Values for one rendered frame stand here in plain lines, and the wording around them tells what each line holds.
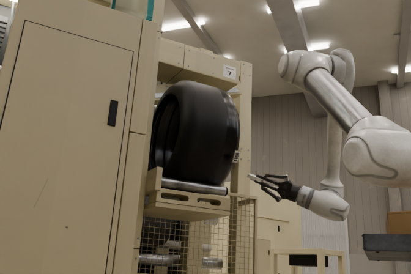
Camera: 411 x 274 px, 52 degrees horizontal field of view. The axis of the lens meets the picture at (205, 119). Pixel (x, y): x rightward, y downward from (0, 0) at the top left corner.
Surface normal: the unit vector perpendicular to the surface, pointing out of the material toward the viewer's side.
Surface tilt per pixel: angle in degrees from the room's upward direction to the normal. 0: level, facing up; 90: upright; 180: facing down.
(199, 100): 70
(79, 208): 90
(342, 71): 111
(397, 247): 90
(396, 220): 90
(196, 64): 90
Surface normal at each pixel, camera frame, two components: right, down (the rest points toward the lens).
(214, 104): 0.47, -0.56
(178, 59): 0.47, -0.28
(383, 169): -0.15, 0.40
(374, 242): -0.36, -0.34
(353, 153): -0.94, -0.03
